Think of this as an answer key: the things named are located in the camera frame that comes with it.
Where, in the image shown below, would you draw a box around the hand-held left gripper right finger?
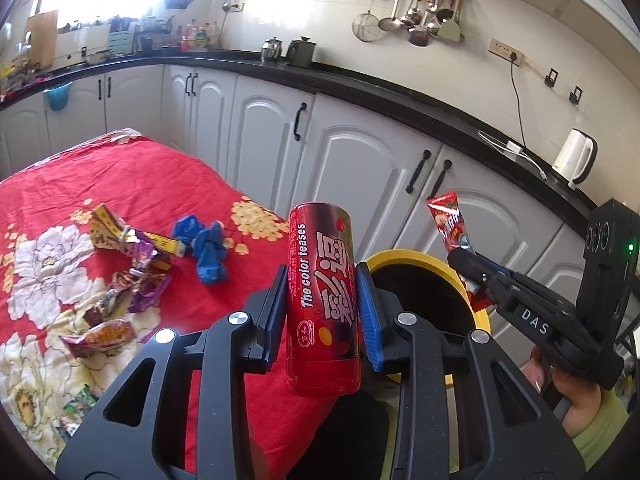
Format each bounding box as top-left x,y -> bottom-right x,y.
355,261 -> 587,480

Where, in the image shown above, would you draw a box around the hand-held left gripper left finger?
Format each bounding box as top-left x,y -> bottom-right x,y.
55,264 -> 290,480

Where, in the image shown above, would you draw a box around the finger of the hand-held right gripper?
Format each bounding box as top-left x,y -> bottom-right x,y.
447,249 -> 577,314

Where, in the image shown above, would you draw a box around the red cylindrical candy can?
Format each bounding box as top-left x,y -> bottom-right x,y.
285,201 -> 362,399

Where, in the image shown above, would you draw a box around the red snack stick packet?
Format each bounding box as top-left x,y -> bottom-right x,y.
425,190 -> 496,314

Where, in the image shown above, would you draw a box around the yellow rimmed trash bin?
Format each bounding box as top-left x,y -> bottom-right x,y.
362,248 -> 492,480

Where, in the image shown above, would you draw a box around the person's right forearm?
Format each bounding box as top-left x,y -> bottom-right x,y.
572,389 -> 640,469

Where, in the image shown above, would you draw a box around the person's right hand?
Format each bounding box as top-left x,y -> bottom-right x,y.
532,348 -> 619,437

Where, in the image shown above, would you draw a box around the blue crumpled plastic bag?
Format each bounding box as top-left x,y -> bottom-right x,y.
172,214 -> 231,286

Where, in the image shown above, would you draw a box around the white electric kettle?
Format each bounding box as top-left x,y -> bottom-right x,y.
552,128 -> 599,186

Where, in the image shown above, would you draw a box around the purple snack wrapper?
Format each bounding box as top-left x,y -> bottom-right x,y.
125,239 -> 172,312

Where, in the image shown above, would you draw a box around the red floral blanket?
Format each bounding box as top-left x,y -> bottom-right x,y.
0,128 -> 352,477

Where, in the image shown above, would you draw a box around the brown foil snack wrapper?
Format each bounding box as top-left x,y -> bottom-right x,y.
82,284 -> 132,327

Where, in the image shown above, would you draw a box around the row of white base cabinets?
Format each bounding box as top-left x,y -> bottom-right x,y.
0,62 -> 592,312

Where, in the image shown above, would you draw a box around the orange snack packet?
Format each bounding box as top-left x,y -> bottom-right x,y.
59,319 -> 136,359

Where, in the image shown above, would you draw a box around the yellow striped snack wrapper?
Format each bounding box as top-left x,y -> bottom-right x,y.
90,203 -> 184,259

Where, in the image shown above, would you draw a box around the black kitchen countertop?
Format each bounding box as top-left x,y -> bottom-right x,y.
0,49 -> 602,234

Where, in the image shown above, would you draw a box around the green printed snack packet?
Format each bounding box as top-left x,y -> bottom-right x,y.
58,384 -> 99,437

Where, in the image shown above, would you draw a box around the large dark ladle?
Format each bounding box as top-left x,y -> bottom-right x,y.
407,0 -> 441,47

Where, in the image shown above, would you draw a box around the steel ladle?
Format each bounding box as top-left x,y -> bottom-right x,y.
378,0 -> 407,32

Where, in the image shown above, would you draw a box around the steel serving spoon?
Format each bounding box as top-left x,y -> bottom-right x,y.
400,0 -> 426,29

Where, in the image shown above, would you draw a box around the dark lidded pot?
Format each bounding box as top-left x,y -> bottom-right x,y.
285,36 -> 316,67

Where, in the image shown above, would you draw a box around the steel mesh strainer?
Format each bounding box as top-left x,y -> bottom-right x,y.
352,0 -> 389,41

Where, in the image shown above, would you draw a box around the steel teapot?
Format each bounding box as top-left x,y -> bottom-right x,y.
260,37 -> 284,64

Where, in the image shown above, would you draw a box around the group of condiment bottles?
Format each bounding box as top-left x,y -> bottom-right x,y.
177,19 -> 221,54

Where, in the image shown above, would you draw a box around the blue hanging container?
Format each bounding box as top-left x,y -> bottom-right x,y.
43,84 -> 71,111

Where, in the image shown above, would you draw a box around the teal utensil box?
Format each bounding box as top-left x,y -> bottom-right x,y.
108,29 -> 136,56

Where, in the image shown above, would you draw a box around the wooden cutting board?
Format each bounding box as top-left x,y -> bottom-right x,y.
24,9 -> 59,71

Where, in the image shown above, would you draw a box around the white charger with cable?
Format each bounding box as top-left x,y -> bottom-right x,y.
477,130 -> 552,181

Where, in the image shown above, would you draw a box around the black power cable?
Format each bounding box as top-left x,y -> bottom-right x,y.
509,57 -> 527,149

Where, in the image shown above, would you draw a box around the beige wall power strip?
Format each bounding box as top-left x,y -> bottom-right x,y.
488,38 -> 524,66

